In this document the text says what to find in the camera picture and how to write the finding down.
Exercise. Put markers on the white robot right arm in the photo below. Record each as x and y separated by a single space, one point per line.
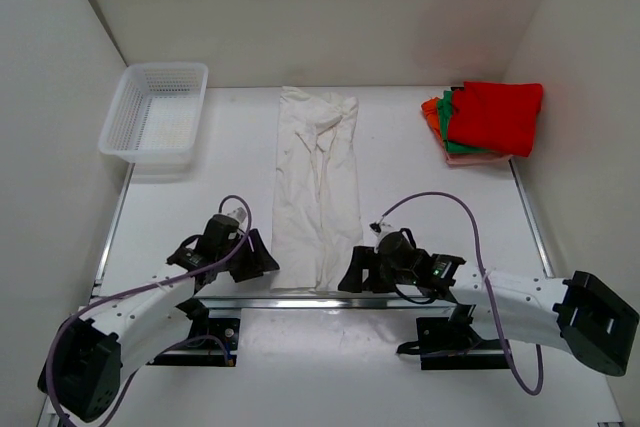
580 315

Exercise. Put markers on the aluminium table rail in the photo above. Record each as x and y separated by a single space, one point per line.
320 303

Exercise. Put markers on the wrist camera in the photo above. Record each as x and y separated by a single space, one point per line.
238 215
381 229

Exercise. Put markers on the green folded t shirt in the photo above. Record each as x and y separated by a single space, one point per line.
445 111

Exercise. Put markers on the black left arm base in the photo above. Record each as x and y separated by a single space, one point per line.
212 340

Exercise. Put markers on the orange folded t shirt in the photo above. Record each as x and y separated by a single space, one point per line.
429 110

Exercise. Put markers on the white t shirt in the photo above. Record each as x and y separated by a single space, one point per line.
316 220

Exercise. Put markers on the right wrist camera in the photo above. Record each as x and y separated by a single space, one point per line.
381 229

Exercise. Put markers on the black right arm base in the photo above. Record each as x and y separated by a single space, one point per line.
450 343

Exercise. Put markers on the pink folded t shirt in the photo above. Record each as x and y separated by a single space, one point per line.
477 157

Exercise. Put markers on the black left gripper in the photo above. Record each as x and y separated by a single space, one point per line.
264 260

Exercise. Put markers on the white plastic basket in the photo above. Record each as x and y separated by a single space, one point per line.
154 115

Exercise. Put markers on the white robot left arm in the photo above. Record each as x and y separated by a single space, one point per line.
108 343

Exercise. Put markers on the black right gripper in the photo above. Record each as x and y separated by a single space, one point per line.
363 258

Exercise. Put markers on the red folded t shirt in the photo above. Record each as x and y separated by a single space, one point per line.
495 116

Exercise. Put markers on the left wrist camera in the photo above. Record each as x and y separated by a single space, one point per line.
238 215

